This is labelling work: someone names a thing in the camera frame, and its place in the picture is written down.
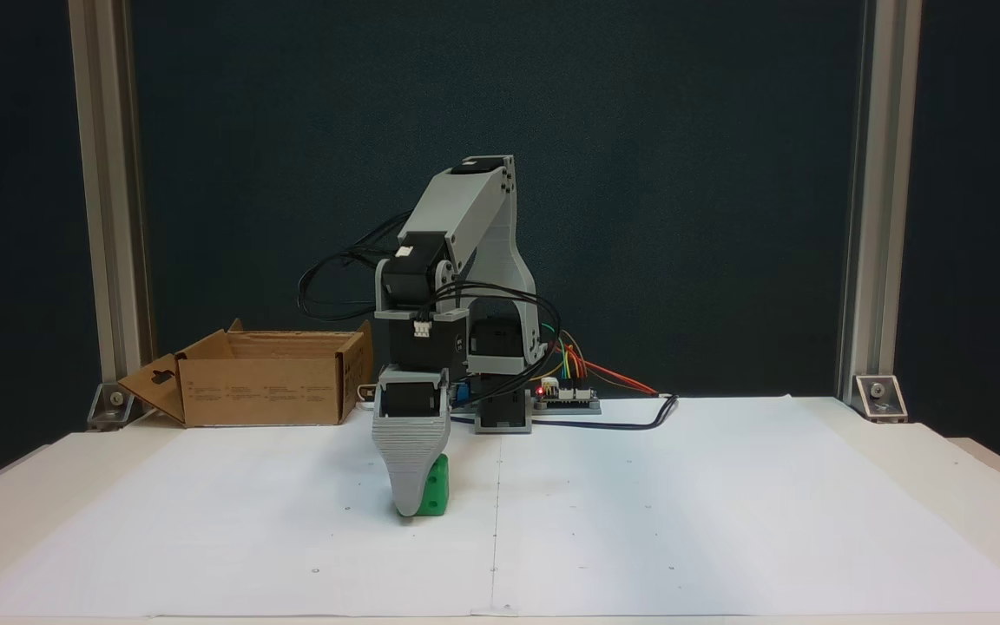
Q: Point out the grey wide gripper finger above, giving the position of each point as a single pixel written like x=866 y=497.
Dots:
x=409 y=460

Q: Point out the green dice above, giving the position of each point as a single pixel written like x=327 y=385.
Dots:
x=437 y=495

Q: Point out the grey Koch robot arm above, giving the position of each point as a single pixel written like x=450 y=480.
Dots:
x=500 y=243

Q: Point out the blue circuit board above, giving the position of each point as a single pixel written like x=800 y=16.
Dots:
x=461 y=395

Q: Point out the brown cardboard box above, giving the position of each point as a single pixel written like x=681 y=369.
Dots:
x=261 y=391

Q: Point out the metal corner bracket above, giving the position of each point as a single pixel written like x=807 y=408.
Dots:
x=114 y=404
x=880 y=398

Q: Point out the aluminium frame post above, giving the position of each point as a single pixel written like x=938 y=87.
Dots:
x=882 y=174
x=109 y=174

